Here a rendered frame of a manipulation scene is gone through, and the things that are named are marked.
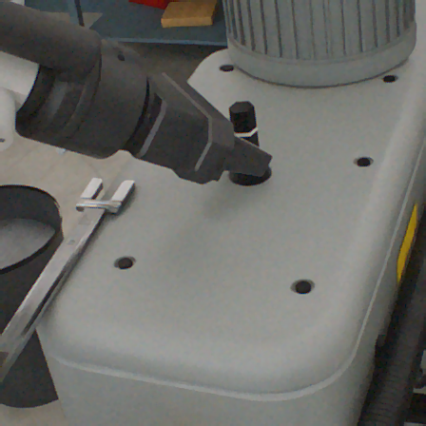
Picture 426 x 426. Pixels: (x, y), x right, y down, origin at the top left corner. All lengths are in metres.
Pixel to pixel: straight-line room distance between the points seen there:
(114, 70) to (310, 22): 0.28
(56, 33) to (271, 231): 0.24
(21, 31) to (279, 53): 0.37
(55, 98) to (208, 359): 0.21
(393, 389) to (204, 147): 0.23
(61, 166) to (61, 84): 3.89
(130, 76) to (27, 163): 3.96
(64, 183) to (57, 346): 3.72
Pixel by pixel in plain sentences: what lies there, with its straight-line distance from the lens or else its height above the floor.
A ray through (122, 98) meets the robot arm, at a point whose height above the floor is 2.02.
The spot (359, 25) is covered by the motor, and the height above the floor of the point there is 1.95.
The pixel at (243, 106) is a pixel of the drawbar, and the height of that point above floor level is 1.96.
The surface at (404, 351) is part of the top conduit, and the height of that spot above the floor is 1.81.
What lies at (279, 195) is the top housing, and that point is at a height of 1.89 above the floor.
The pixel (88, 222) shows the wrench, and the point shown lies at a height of 1.90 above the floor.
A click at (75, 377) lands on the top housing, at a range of 0.76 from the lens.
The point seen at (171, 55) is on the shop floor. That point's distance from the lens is 5.38.
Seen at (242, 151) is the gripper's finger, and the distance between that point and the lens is 0.80.
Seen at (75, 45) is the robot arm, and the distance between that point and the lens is 0.68.
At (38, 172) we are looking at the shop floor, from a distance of 4.58.
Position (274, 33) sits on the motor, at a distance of 0.96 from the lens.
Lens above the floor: 2.36
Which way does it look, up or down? 36 degrees down
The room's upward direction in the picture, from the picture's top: 9 degrees counter-clockwise
